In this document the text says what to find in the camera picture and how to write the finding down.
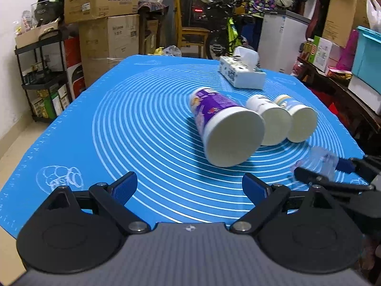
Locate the clear plastic cup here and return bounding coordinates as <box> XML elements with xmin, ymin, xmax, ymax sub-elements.
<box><xmin>291</xmin><ymin>147</ymin><xmax>338</xmax><ymax>181</ymax></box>

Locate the blue yellow paper cup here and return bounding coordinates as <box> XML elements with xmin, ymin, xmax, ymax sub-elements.
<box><xmin>275</xmin><ymin>94</ymin><xmax>318</xmax><ymax>143</ymax></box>

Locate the white patterned paper cup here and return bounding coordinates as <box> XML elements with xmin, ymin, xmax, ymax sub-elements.
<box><xmin>246</xmin><ymin>94</ymin><xmax>292</xmax><ymax>146</ymax></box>

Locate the purple paper cup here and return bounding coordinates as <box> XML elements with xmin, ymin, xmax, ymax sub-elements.
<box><xmin>189</xmin><ymin>87</ymin><xmax>266</xmax><ymax>168</ymax></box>

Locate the dark wooden side table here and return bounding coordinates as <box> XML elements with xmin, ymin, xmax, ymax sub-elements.
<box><xmin>296</xmin><ymin>57</ymin><xmax>380</xmax><ymax>146</ymax></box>

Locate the teal plastic storage bin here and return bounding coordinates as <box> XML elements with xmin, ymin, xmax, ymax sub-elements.
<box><xmin>352</xmin><ymin>26</ymin><xmax>381</xmax><ymax>93</ymax></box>

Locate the green white product box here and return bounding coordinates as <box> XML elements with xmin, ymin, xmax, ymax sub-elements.
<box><xmin>308</xmin><ymin>36</ymin><xmax>342</xmax><ymax>74</ymax></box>

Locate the white tissue pack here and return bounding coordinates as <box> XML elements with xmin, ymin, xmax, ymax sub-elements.
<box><xmin>219</xmin><ymin>46</ymin><xmax>266</xmax><ymax>90</ymax></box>

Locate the blue silicone baking mat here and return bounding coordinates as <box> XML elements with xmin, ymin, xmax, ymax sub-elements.
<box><xmin>1</xmin><ymin>56</ymin><xmax>364</xmax><ymax>236</ymax></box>

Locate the white chest freezer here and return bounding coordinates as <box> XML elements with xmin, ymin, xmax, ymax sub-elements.
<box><xmin>258</xmin><ymin>10</ymin><xmax>310</xmax><ymax>74</ymax></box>

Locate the tall cardboard box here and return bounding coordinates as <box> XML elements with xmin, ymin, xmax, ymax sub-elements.
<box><xmin>322</xmin><ymin>0</ymin><xmax>369</xmax><ymax>48</ymax></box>

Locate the black bicycle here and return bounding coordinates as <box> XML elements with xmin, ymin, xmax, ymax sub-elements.
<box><xmin>200</xmin><ymin>0</ymin><xmax>254</xmax><ymax>60</ymax></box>

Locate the black shelf rack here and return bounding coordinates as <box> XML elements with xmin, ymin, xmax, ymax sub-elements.
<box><xmin>14</xmin><ymin>28</ymin><xmax>72</xmax><ymax>123</ymax></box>

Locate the wooden chair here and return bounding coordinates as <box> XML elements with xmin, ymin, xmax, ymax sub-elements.
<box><xmin>174</xmin><ymin>0</ymin><xmax>211</xmax><ymax>56</ymax></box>

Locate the lower cardboard box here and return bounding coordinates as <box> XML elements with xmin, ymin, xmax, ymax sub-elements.
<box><xmin>79</xmin><ymin>14</ymin><xmax>140</xmax><ymax>87</ymax></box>

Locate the upper cardboard box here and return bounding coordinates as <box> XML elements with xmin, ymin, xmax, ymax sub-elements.
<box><xmin>64</xmin><ymin>0</ymin><xmax>139</xmax><ymax>24</ymax></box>

